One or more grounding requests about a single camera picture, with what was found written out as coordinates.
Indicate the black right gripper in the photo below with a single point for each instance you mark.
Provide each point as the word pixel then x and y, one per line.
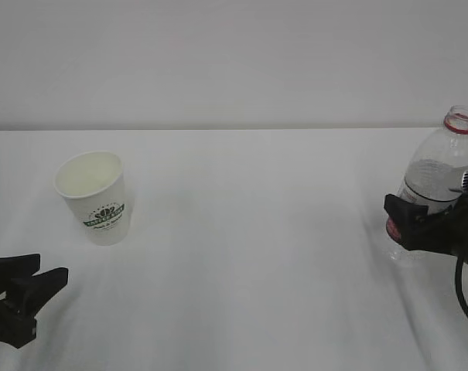
pixel 414 228

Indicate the white paper cup green logo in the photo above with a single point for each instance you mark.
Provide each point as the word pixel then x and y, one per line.
pixel 93 187

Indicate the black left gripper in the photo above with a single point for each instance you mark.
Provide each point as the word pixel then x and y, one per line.
pixel 24 295

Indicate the clear water bottle red label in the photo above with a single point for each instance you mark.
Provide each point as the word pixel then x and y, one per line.
pixel 433 175

